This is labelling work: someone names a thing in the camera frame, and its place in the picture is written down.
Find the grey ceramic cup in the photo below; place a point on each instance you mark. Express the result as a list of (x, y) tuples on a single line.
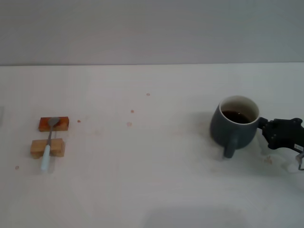
[(221, 128)]

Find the reddish stained wooden block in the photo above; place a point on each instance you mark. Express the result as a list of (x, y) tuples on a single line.
[(63, 124)]

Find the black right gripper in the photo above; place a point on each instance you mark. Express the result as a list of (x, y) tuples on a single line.
[(285, 133)]

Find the dark coffee liquid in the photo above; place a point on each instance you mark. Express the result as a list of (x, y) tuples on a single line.
[(237, 117)]

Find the light wooden block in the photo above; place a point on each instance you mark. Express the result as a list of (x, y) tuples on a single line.
[(35, 147)]

